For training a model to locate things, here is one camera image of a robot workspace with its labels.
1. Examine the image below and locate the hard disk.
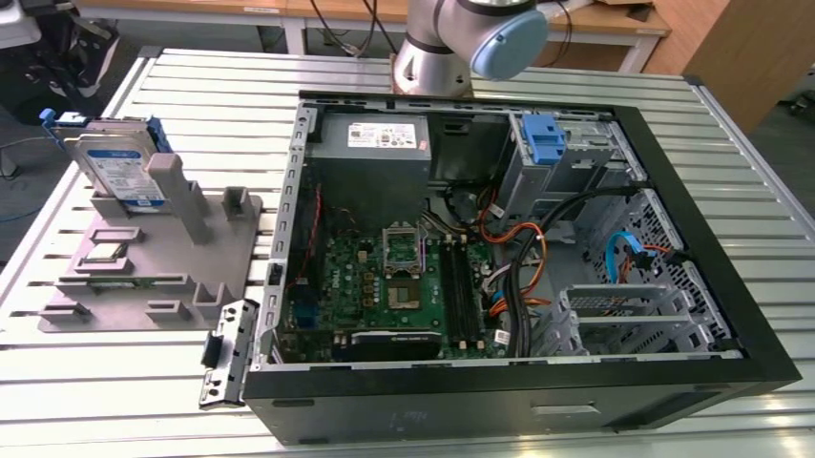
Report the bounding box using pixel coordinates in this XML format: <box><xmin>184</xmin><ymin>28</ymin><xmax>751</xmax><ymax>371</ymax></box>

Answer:
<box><xmin>41</xmin><ymin>108</ymin><xmax>173</xmax><ymax>214</ymax></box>

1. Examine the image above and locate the blue data wire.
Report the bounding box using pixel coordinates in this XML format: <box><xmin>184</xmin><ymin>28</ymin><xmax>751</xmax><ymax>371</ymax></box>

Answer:
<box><xmin>607</xmin><ymin>230</ymin><xmax>644</xmax><ymax>287</ymax></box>

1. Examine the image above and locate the metal disk bay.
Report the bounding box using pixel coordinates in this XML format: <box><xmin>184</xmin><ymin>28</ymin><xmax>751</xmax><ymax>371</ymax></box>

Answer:
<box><xmin>549</xmin><ymin>283</ymin><xmax>733</xmax><ymax>357</ymax></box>

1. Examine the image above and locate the wooden top desk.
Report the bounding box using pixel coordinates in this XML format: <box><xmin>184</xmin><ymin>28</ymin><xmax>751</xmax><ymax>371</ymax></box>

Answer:
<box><xmin>74</xmin><ymin>0</ymin><xmax>673</xmax><ymax>73</ymax></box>

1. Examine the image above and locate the silver CPU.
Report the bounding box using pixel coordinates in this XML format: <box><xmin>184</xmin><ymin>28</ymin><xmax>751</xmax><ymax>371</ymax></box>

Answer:
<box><xmin>85</xmin><ymin>243</ymin><xmax>132</xmax><ymax>263</ymax></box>

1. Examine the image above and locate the grey parts rack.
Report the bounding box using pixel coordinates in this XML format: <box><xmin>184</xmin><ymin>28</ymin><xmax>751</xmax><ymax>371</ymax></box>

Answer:
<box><xmin>37</xmin><ymin>152</ymin><xmax>267</xmax><ymax>333</ymax></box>

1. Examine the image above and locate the green RAM stick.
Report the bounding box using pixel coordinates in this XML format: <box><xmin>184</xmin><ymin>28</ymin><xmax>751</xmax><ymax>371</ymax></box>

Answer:
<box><xmin>88</xmin><ymin>278</ymin><xmax>157</xmax><ymax>290</ymax></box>

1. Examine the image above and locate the grey power supply unit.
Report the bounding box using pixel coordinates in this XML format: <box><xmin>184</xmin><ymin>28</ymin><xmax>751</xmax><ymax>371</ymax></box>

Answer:
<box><xmin>304</xmin><ymin>112</ymin><xmax>435</xmax><ymax>235</ymax></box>

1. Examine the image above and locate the metal socket cover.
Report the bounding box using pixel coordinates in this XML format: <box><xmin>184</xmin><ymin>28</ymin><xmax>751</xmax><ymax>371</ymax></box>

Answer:
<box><xmin>379</xmin><ymin>227</ymin><xmax>427</xmax><ymax>281</ymax></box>

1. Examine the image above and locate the green motherboard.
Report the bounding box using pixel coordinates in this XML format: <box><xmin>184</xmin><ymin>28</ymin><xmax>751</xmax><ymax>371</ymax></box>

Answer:
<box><xmin>279</xmin><ymin>233</ymin><xmax>511</xmax><ymax>362</ymax></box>

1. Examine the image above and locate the CPU socket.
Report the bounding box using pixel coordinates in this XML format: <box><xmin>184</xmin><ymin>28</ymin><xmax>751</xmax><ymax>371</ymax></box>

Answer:
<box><xmin>387</xmin><ymin>279</ymin><xmax>425</xmax><ymax>309</ymax></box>

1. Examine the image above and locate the blue plastic drive latch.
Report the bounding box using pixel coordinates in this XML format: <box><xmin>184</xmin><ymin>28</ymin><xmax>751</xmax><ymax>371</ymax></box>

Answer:
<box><xmin>520</xmin><ymin>113</ymin><xmax>567</xmax><ymax>166</ymax></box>

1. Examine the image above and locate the black RAM slot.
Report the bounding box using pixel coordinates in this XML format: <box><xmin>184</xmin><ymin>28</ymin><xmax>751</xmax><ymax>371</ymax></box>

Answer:
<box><xmin>440</xmin><ymin>237</ymin><xmax>464</xmax><ymax>348</ymax></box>
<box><xmin>459</xmin><ymin>237</ymin><xmax>480</xmax><ymax>348</ymax></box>
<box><xmin>448</xmin><ymin>237</ymin><xmax>472</xmax><ymax>348</ymax></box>

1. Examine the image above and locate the metal optical drive cage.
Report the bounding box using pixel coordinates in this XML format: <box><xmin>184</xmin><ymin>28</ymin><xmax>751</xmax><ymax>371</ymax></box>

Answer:
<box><xmin>499</xmin><ymin>109</ymin><xmax>644</xmax><ymax>220</ymax></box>

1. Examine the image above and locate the black graphics card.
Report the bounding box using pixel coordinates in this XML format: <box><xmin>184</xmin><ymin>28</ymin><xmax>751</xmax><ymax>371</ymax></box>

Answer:
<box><xmin>329</xmin><ymin>328</ymin><xmax>444</xmax><ymax>362</ymax></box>

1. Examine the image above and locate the black open PC case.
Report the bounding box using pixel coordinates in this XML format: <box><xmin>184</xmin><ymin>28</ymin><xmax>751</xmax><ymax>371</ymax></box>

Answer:
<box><xmin>243</xmin><ymin>89</ymin><xmax>801</xmax><ymax>448</ymax></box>

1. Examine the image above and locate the wooden cabinet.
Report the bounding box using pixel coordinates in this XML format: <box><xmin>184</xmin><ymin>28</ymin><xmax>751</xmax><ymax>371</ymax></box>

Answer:
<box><xmin>684</xmin><ymin>0</ymin><xmax>815</xmax><ymax>137</ymax></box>

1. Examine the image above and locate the black office chair base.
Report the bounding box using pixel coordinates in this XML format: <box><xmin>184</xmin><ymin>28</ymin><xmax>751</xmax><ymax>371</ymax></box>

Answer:
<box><xmin>779</xmin><ymin>71</ymin><xmax>815</xmax><ymax>115</ymax></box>

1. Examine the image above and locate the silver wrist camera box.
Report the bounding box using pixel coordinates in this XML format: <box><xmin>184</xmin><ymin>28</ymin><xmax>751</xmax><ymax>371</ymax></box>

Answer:
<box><xmin>0</xmin><ymin>0</ymin><xmax>49</xmax><ymax>49</ymax></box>

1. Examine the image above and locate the metal card retention bracket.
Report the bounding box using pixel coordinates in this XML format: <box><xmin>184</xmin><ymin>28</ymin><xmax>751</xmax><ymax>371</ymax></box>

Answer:
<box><xmin>197</xmin><ymin>298</ymin><xmax>263</xmax><ymax>411</ymax></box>

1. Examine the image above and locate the wire locking lever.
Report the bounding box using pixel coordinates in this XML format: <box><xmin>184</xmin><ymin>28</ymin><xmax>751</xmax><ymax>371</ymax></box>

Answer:
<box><xmin>413</xmin><ymin>227</ymin><xmax>428</xmax><ymax>282</ymax></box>

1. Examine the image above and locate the red orange wire bundle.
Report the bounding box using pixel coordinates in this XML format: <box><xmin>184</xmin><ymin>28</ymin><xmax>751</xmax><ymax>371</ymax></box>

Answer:
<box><xmin>477</xmin><ymin>219</ymin><xmax>553</xmax><ymax>319</ymax></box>

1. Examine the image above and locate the thick black cable bundle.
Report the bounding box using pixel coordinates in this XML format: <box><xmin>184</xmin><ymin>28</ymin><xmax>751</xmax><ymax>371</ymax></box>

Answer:
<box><xmin>508</xmin><ymin>188</ymin><xmax>637</xmax><ymax>357</ymax></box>

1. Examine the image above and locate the orange power wire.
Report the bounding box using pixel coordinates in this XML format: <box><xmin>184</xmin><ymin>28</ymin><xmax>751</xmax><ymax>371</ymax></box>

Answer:
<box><xmin>623</xmin><ymin>242</ymin><xmax>695</xmax><ymax>287</ymax></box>

